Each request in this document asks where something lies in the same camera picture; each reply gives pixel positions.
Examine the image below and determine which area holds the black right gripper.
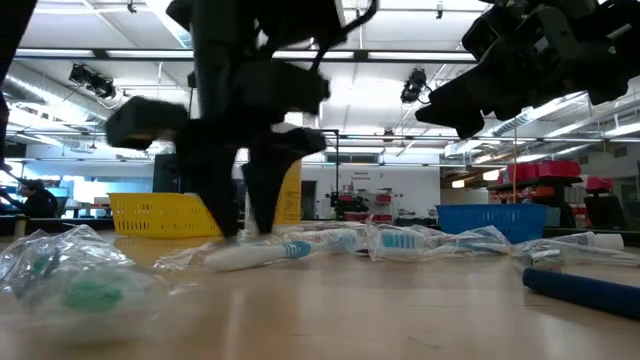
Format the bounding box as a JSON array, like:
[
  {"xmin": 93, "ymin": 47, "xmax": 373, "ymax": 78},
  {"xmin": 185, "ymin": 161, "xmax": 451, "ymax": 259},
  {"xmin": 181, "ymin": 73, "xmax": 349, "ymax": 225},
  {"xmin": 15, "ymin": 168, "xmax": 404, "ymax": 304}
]
[{"xmin": 413, "ymin": 18, "xmax": 640, "ymax": 141}]

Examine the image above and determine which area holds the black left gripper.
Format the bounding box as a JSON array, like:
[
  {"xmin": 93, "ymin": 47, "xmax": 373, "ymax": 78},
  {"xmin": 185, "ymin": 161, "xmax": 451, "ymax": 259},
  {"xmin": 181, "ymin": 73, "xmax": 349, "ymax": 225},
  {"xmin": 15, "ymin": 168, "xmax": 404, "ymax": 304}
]
[{"xmin": 104, "ymin": 96, "xmax": 327, "ymax": 239}]

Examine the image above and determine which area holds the white blue-striped toothbrush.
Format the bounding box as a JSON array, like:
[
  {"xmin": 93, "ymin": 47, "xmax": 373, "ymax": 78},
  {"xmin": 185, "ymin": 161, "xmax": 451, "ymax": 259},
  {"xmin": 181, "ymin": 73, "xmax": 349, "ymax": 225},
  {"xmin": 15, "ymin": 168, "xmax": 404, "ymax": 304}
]
[{"xmin": 154, "ymin": 226, "xmax": 367, "ymax": 274}]

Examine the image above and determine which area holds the clear bag with black tool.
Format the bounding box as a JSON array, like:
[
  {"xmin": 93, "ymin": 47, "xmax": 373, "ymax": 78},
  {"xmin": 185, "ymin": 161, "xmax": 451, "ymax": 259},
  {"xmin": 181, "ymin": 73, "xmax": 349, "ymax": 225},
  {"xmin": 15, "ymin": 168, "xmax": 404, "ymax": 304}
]
[{"xmin": 510, "ymin": 238, "xmax": 640, "ymax": 272}]

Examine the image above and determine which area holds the green white toothbrush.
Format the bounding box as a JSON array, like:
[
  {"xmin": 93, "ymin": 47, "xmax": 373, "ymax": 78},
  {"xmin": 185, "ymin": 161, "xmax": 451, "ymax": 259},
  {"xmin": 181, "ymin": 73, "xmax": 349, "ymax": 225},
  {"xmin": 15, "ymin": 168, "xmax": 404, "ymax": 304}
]
[{"xmin": 0, "ymin": 223, "xmax": 199, "ymax": 347}]

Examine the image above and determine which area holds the blue tube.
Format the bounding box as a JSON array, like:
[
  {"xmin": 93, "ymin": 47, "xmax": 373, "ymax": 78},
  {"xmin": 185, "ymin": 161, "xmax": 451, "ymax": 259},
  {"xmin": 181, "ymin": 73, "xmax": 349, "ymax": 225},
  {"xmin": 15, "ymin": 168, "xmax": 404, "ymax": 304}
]
[{"xmin": 521, "ymin": 266, "xmax": 640, "ymax": 322}]

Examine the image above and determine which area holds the white canister yellow label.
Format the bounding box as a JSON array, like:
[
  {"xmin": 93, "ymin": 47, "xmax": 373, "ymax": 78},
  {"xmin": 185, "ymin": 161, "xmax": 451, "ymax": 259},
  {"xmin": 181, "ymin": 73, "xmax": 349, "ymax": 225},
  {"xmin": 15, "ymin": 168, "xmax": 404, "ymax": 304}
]
[{"xmin": 239, "ymin": 112, "xmax": 304, "ymax": 236}]

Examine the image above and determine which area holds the black monitor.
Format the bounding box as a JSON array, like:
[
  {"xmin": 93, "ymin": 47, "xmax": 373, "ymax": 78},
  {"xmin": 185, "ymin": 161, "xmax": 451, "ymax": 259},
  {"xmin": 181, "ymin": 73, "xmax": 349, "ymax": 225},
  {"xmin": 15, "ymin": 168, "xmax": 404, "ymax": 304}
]
[{"xmin": 151, "ymin": 152, "xmax": 195, "ymax": 196}]

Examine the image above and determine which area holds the yellow plastic basket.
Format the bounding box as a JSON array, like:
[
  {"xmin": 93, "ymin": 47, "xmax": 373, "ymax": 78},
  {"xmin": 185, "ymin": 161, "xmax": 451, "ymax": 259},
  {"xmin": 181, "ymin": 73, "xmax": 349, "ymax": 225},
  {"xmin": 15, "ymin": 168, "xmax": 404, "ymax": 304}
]
[{"xmin": 107, "ymin": 191, "xmax": 224, "ymax": 239}]

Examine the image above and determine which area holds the toothbrush in clear bag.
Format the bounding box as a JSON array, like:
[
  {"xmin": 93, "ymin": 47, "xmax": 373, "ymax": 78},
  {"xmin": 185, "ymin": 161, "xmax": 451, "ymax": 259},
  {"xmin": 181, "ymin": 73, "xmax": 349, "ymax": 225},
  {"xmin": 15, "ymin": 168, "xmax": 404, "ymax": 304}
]
[
  {"xmin": 277, "ymin": 219, "xmax": 371, "ymax": 241},
  {"xmin": 424, "ymin": 223, "xmax": 513, "ymax": 258}
]

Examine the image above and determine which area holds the blue plastic basket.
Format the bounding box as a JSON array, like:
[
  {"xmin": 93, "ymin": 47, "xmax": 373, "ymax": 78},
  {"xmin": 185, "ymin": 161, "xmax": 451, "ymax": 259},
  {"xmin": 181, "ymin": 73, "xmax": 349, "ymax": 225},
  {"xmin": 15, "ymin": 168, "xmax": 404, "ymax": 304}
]
[{"xmin": 435, "ymin": 202, "xmax": 550, "ymax": 245}]

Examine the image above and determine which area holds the red bin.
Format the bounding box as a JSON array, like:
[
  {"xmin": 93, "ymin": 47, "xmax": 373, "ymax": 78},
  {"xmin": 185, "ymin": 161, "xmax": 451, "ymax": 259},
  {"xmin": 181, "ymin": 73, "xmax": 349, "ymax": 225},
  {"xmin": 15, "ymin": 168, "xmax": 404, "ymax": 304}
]
[{"xmin": 585, "ymin": 175, "xmax": 616, "ymax": 194}]

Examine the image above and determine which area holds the black office chair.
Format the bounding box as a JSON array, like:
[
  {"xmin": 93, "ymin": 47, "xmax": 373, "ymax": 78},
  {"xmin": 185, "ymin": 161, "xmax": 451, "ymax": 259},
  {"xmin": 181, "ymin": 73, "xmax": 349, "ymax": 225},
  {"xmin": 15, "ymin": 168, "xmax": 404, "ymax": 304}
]
[{"xmin": 583, "ymin": 192, "xmax": 629, "ymax": 231}]

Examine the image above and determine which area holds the person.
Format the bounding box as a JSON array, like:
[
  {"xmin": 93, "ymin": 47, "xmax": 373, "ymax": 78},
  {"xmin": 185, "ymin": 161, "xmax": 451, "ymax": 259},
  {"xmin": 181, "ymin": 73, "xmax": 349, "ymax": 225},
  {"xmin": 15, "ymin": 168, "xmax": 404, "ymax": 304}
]
[{"xmin": 0, "ymin": 178, "xmax": 59, "ymax": 220}]

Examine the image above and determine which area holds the black ceiling camera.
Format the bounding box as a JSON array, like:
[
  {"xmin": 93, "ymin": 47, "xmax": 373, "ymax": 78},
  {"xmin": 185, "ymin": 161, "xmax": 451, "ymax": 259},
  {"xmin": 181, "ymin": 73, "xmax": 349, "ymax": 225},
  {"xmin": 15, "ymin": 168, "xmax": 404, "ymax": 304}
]
[
  {"xmin": 67, "ymin": 62, "xmax": 118, "ymax": 101},
  {"xmin": 399, "ymin": 67, "xmax": 430, "ymax": 105}
]

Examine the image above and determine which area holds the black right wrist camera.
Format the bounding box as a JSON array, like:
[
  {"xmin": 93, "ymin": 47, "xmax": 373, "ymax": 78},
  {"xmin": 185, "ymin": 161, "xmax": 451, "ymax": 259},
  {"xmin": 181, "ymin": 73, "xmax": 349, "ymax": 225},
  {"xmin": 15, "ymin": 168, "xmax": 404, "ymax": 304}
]
[{"xmin": 460, "ymin": 3, "xmax": 540, "ymax": 61}]

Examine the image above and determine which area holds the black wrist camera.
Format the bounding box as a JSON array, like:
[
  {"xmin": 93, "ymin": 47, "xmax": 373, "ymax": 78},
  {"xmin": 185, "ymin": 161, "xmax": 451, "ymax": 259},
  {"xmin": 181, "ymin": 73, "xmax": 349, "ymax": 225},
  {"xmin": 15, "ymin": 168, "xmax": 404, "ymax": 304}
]
[
  {"xmin": 233, "ymin": 58, "xmax": 332, "ymax": 117},
  {"xmin": 460, "ymin": 3, "xmax": 540, "ymax": 61}
]

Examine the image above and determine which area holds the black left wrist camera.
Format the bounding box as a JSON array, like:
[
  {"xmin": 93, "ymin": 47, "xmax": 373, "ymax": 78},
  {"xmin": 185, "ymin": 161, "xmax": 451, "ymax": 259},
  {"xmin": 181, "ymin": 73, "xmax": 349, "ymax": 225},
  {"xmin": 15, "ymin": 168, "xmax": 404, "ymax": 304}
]
[{"xmin": 233, "ymin": 58, "xmax": 332, "ymax": 117}]

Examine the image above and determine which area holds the black frame strut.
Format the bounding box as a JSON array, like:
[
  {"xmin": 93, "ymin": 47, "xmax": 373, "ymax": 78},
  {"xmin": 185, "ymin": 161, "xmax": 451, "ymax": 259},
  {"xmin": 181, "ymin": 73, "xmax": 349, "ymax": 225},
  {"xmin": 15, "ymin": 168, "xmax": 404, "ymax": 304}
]
[{"xmin": 0, "ymin": 0, "xmax": 39, "ymax": 174}]

